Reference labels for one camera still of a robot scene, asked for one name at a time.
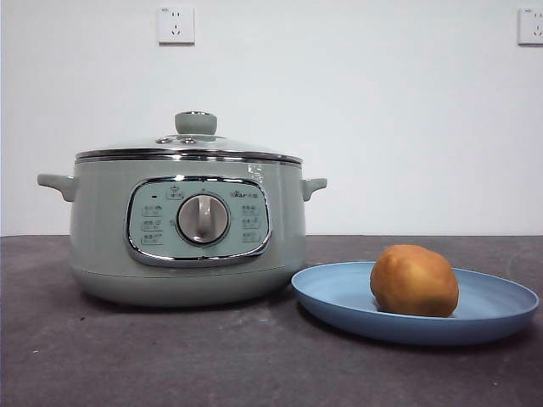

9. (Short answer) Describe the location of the pale green electric steamer pot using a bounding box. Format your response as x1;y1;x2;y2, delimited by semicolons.
36;155;328;309

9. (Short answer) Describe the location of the glass lid with green knob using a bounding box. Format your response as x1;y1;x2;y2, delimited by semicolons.
76;109;304;163

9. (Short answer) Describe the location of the white wall socket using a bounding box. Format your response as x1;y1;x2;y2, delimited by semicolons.
518;7;543;47
158;5;196;47

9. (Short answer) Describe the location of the brown potato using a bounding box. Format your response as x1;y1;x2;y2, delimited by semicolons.
369;243;461;319

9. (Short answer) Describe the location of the blue round plate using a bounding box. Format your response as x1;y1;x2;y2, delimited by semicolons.
290;261;542;347

